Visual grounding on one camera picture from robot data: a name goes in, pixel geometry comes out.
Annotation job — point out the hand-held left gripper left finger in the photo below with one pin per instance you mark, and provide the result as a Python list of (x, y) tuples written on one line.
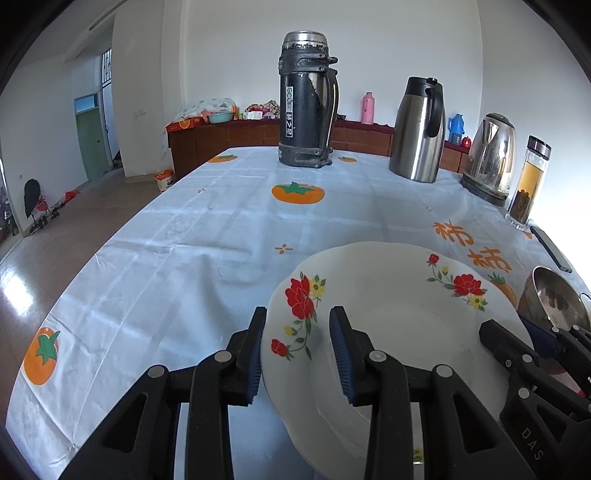
[(255, 378)]

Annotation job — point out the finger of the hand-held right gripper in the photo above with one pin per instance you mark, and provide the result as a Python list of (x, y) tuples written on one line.
[(503, 344), (568, 341)]

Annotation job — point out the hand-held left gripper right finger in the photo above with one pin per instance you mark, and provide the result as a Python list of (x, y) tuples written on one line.
[(344, 364)]

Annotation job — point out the stainless steel bowl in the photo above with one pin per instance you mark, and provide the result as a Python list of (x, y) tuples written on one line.
[(549, 295)]

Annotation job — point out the white plate with red flowers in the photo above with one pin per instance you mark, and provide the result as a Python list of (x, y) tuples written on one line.
[(406, 314)]

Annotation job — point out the black smartphone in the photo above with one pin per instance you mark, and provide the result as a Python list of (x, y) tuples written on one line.
[(551, 249)]

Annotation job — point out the glass tea bottle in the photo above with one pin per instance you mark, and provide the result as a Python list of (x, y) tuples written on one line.
[(528, 180)]

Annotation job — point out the steel electric kettle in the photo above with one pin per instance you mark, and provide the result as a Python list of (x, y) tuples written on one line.
[(489, 157)]

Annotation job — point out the white plastic bucket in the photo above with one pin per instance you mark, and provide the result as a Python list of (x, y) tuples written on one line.
[(165, 181)]

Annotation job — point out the blue thermos jug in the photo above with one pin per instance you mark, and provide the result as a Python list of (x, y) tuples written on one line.
[(456, 129)]

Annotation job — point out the steel thermal carafe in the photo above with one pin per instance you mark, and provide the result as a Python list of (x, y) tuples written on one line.
[(413, 143)]

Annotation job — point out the low wooden cabinet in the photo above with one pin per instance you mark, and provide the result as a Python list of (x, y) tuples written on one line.
[(217, 143)]

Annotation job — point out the black thermos flask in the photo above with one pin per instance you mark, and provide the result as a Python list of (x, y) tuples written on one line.
[(300, 120)]

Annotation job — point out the pink thermos bottle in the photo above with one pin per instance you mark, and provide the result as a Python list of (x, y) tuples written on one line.
[(367, 108)]

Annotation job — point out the red item on floor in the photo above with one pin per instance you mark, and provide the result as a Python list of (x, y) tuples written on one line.
[(71, 195)]

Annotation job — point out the teal basin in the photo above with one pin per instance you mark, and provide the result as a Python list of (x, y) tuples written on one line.
[(220, 117)]

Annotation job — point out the colourful cloth pile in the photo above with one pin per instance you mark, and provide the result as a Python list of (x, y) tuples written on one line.
[(263, 110)]

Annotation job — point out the white floral cloth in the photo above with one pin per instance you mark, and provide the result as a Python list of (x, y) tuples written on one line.
[(198, 110)]

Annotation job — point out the green door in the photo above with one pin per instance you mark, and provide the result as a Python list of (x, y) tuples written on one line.
[(92, 143)]

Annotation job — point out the black garment on chair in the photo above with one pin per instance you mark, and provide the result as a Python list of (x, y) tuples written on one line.
[(32, 196)]

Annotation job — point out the fluorescent ceiling light tube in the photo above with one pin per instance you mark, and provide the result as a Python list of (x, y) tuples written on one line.
[(108, 14)]

